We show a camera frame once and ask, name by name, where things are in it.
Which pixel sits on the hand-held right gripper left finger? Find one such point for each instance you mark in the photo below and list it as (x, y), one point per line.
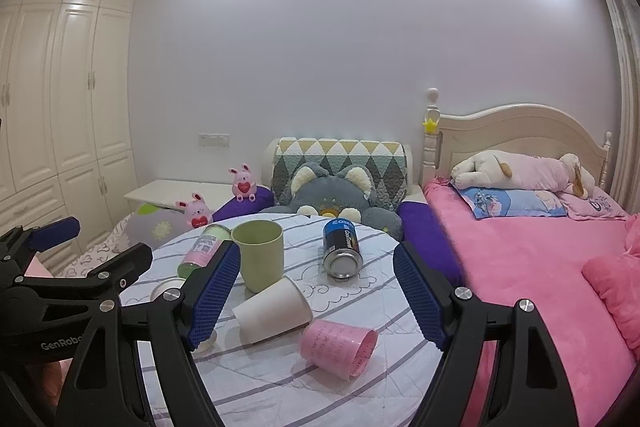
(215, 294)

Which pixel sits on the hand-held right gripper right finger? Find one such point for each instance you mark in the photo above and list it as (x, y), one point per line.
(420, 302)

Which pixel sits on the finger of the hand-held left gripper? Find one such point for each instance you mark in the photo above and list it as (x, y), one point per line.
(125, 266)
(57, 231)

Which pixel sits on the white cup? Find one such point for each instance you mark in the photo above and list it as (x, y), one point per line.
(272, 312)

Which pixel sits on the pink cup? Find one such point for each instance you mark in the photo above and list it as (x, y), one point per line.
(330, 344)

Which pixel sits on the green cup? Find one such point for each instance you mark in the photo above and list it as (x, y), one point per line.
(260, 257)

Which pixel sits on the heart print bedsheet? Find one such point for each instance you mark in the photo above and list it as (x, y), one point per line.
(90, 259)

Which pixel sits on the pink green can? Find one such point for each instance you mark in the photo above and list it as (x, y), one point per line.
(202, 249)

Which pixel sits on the grey floral pillow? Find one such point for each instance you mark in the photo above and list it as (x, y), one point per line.
(155, 229)

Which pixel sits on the white nightstand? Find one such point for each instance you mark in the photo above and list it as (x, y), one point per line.
(165, 192)

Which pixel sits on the pink rabbit toy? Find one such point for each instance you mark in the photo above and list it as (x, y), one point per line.
(196, 212)
(242, 182)

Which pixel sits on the blue metal can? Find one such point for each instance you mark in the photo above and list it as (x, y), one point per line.
(342, 247)

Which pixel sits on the pink bed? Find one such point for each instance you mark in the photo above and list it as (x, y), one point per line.
(525, 267)

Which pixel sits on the round striped table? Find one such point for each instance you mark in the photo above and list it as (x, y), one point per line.
(280, 387)

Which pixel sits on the cream wardrobe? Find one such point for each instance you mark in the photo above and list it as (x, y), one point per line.
(75, 107)

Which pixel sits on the blue cartoon pillow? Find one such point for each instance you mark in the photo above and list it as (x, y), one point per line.
(510, 202)

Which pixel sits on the grey cat plush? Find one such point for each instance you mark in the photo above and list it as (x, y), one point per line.
(330, 194)

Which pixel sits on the triangle pattern quilted cover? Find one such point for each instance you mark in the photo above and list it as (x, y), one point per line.
(340, 154)

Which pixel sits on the cream and pink plush dog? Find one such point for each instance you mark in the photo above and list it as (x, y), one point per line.
(525, 169)

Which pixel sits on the yellow star ornament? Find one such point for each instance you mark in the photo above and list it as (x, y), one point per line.
(430, 125)

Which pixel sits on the pink heart cushion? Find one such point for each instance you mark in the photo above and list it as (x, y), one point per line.
(615, 287)

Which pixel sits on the cream wooden bed headboard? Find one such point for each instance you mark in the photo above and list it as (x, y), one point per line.
(525, 132)

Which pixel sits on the pink pillow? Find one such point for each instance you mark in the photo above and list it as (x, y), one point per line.
(595, 204)

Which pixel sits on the cream curtain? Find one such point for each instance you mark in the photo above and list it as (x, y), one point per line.
(627, 82)

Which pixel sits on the white wall socket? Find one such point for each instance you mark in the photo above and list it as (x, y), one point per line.
(214, 139)

